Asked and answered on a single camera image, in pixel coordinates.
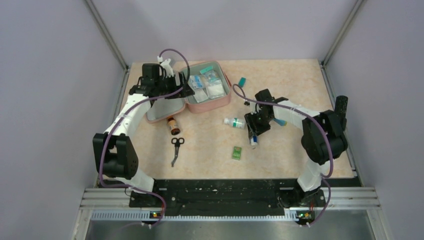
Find clear bottle green label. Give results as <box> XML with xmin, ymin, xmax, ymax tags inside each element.
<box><xmin>223</xmin><ymin>117</ymin><xmax>246</xmax><ymax>129</ymax></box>

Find blue bandage strip packet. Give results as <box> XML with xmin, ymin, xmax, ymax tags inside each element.
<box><xmin>188</xmin><ymin>74</ymin><xmax>205</xmax><ymax>90</ymax></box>

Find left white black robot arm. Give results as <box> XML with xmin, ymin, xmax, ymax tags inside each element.
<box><xmin>92</xmin><ymin>57</ymin><xmax>194</xmax><ymax>207</ymax></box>

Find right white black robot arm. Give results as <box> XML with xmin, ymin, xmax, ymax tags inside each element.
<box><xmin>244</xmin><ymin>89</ymin><xmax>348</xmax><ymax>206</ymax></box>

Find colourful toy blocks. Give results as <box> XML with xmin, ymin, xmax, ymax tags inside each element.
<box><xmin>273</xmin><ymin>118</ymin><xmax>287</xmax><ymax>127</ymax></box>

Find white gauze packet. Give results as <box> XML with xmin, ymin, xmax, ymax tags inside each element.
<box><xmin>193</xmin><ymin>88</ymin><xmax>209</xmax><ymax>103</ymax></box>
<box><xmin>205</xmin><ymin>83</ymin><xmax>226</xmax><ymax>100</ymax></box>

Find small green box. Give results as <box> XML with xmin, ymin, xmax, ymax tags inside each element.
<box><xmin>231</xmin><ymin>146</ymin><xmax>242</xmax><ymax>161</ymax></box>

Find small teal box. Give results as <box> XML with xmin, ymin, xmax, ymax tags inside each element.
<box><xmin>238</xmin><ymin>77</ymin><xmax>246</xmax><ymax>88</ymax></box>

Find teal topped swab packet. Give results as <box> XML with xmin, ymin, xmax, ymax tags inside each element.
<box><xmin>199</xmin><ymin>65</ymin><xmax>220</xmax><ymax>83</ymax></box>

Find brown medicine bottle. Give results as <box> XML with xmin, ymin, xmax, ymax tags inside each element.
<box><xmin>166</xmin><ymin>116</ymin><xmax>181</xmax><ymax>136</ymax></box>

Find purple cable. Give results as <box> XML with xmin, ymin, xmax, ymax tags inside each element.
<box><xmin>232</xmin><ymin>83</ymin><xmax>335</xmax><ymax>228</ymax></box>
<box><xmin>98</xmin><ymin>48</ymin><xmax>191</xmax><ymax>229</ymax></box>

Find pink medicine kit case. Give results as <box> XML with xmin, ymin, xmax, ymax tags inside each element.
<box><xmin>146</xmin><ymin>61</ymin><xmax>232</xmax><ymax>123</ymax></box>

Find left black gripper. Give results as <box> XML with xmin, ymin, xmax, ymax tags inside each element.
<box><xmin>154</xmin><ymin>71</ymin><xmax>194</xmax><ymax>99</ymax></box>

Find black stand with handle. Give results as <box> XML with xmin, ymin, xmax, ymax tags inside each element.
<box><xmin>334</xmin><ymin>95</ymin><xmax>349</xmax><ymax>121</ymax></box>

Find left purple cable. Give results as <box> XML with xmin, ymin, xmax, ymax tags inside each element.
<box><xmin>98</xmin><ymin>48</ymin><xmax>191</xmax><ymax>229</ymax></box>

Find black medical scissors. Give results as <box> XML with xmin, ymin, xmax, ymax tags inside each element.
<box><xmin>171</xmin><ymin>137</ymin><xmax>185</xmax><ymax>168</ymax></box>

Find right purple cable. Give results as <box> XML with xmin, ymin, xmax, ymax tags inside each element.
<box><xmin>232</xmin><ymin>83</ymin><xmax>335</xmax><ymax>228</ymax></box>

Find white blue bandage roll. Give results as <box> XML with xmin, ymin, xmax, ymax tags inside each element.
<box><xmin>249</xmin><ymin>135</ymin><xmax>259</xmax><ymax>149</ymax></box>

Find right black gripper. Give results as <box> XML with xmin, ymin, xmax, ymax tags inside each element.
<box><xmin>245</xmin><ymin>109</ymin><xmax>274</xmax><ymax>139</ymax></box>

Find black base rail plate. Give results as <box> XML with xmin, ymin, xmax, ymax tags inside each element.
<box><xmin>129</xmin><ymin>178</ymin><xmax>328</xmax><ymax>217</ymax></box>

